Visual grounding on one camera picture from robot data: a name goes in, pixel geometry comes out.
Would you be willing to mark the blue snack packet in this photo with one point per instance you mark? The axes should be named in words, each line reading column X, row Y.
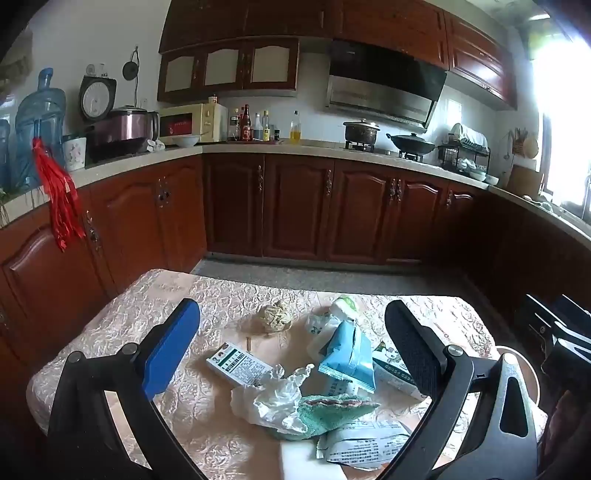
column 346, row 355

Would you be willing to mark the white plastic bag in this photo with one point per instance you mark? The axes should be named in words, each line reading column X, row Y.
column 272, row 397

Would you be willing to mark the window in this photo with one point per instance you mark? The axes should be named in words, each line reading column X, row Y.
column 563, row 101

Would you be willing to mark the white cup with green lid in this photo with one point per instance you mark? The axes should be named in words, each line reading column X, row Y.
column 344, row 308

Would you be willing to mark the white box with green label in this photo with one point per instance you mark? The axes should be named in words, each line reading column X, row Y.
column 238, row 364

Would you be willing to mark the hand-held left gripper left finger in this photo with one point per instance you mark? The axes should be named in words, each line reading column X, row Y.
column 171, row 350

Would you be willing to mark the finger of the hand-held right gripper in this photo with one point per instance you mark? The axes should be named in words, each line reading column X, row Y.
column 540, row 318
column 572, row 341

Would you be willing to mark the cream microwave oven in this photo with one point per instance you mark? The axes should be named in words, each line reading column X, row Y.
column 194, row 122

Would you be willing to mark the white and green carton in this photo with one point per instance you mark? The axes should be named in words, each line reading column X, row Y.
column 392, row 374

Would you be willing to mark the wooden lower cabinets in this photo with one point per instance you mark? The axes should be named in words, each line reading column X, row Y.
column 295, row 207

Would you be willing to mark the black dish rack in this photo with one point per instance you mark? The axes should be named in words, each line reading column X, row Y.
column 461, row 150

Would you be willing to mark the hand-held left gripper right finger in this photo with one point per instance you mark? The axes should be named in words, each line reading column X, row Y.
column 415, row 355

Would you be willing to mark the clear glass bottle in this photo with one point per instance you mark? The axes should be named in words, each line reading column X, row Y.
column 235, row 127

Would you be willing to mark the red tassel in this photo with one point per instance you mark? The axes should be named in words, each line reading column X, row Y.
column 60, row 194

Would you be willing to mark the maroon rice cooker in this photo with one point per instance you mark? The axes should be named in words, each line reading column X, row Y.
column 122, row 129

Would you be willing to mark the metal faucet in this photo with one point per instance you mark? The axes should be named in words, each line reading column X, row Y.
column 586, row 189

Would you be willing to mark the kitchen scale with dial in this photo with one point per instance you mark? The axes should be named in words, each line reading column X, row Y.
column 94, row 99

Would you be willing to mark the black wok with lid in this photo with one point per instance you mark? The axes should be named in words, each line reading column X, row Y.
column 411, row 144

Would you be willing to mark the wooden cutting board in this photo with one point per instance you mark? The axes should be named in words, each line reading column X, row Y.
column 526, row 181

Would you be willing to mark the blue water jug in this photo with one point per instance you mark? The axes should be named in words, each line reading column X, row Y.
column 39, row 129

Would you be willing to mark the dark cooking pot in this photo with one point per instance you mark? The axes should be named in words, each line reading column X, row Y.
column 361, row 133

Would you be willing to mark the black range hood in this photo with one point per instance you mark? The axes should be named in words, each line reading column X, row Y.
column 383, row 83

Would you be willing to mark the wooden cabinets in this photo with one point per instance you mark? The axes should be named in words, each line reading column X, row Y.
column 295, row 207
column 369, row 23

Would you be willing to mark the white printed cup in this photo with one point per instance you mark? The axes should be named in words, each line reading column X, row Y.
column 75, row 154

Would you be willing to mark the wooden upper cabinets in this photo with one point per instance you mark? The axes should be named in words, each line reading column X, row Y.
column 369, row 23

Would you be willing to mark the white bowl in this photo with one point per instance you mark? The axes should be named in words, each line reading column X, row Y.
column 187, row 141

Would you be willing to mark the utensil holder with chopsticks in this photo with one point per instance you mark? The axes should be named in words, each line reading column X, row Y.
column 521, row 145

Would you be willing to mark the gas stove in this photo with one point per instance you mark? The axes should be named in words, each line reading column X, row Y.
column 369, row 148

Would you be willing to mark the white round bin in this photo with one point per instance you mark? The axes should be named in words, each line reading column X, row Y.
column 517, row 374

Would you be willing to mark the embossed cream tablecloth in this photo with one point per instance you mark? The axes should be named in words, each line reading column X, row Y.
column 115, row 323

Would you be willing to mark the red capped sauce bottle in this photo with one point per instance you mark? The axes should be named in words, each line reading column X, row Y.
column 246, row 124

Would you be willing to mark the beige crumpled paper ball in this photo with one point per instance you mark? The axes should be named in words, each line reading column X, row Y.
column 274, row 316

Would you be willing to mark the stacked white bowls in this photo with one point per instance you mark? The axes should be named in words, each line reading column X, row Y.
column 482, row 177

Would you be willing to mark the black round hanging utensil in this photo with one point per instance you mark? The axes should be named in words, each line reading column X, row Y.
column 131, row 68

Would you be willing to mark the clear printed wrapper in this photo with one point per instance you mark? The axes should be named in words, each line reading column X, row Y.
column 318, row 334

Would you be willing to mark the yellow oil bottle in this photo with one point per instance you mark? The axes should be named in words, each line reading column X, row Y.
column 295, row 131

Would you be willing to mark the white paper sheet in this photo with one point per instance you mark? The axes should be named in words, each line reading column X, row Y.
column 300, row 461

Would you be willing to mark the white printed plastic wrapper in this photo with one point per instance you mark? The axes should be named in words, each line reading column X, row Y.
column 364, row 443

